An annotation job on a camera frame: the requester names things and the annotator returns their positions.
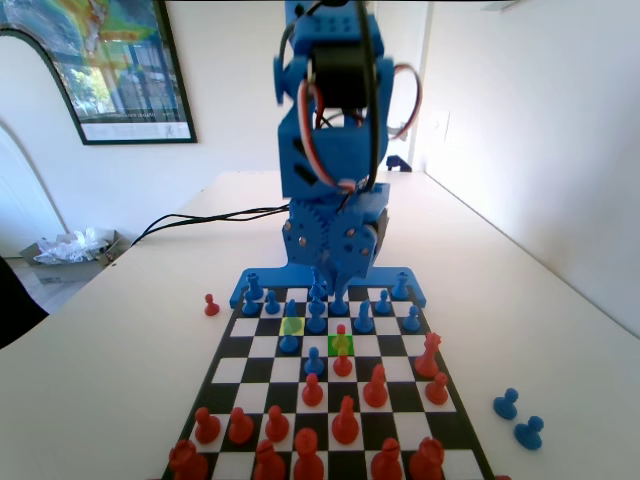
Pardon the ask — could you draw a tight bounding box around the black and white chessboard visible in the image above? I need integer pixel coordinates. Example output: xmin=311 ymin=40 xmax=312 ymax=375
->
xmin=159 ymin=284 xmax=497 ymax=480

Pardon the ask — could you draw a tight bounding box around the red knight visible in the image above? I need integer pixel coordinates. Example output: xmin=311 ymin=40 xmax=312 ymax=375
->
xmin=362 ymin=363 xmax=389 ymax=409
xmin=331 ymin=395 xmax=360 ymax=445

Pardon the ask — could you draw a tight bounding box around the red king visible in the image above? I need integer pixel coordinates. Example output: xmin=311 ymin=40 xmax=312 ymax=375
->
xmin=292 ymin=428 xmax=325 ymax=480

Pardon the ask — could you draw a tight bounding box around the red bishop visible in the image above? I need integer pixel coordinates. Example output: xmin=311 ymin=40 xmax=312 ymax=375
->
xmin=253 ymin=439 xmax=289 ymax=480
xmin=369 ymin=438 xmax=407 ymax=480

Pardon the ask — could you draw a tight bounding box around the white door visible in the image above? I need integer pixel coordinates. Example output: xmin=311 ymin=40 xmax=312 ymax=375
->
xmin=367 ymin=0 xmax=432 ymax=174

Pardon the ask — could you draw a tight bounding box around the crumpled white plastic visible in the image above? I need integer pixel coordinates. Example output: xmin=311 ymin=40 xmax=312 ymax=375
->
xmin=33 ymin=227 xmax=114 ymax=265

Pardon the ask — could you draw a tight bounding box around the black framed poster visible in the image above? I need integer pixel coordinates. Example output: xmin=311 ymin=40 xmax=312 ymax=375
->
xmin=0 ymin=0 xmax=199 ymax=147

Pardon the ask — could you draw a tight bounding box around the cardboard box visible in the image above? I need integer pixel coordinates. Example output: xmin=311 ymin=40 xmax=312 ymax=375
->
xmin=18 ymin=228 xmax=132 ymax=286

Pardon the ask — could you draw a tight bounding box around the dark clothed person body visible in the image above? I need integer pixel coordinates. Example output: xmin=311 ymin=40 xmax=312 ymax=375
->
xmin=0 ymin=253 xmax=50 ymax=351

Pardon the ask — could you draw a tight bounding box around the blue base plate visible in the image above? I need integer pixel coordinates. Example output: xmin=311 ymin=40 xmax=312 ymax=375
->
xmin=228 ymin=266 xmax=427 ymax=309

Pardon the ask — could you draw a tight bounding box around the blue gripper camera box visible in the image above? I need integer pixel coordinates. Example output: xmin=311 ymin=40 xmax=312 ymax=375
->
xmin=344 ymin=182 xmax=392 ymax=214

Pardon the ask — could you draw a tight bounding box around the thin black table cable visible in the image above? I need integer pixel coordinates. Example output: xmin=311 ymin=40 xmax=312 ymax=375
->
xmin=128 ymin=203 xmax=294 ymax=249
xmin=147 ymin=209 xmax=291 ymax=236

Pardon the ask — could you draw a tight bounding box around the thick black camera cable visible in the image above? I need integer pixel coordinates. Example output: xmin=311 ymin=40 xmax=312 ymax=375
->
xmin=276 ymin=0 xmax=382 ymax=199

